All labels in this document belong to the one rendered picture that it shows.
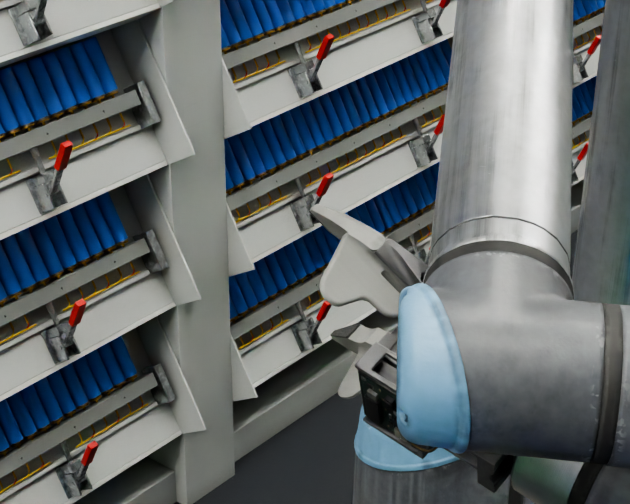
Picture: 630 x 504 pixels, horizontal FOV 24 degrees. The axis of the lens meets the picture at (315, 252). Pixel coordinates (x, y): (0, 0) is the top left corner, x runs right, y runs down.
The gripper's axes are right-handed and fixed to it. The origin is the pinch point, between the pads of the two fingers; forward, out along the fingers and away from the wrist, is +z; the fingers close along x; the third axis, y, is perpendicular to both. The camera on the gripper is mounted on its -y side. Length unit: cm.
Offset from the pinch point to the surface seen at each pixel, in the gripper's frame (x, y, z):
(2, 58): 16, -10, 53
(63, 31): 19, -18, 53
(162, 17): 26, -30, 52
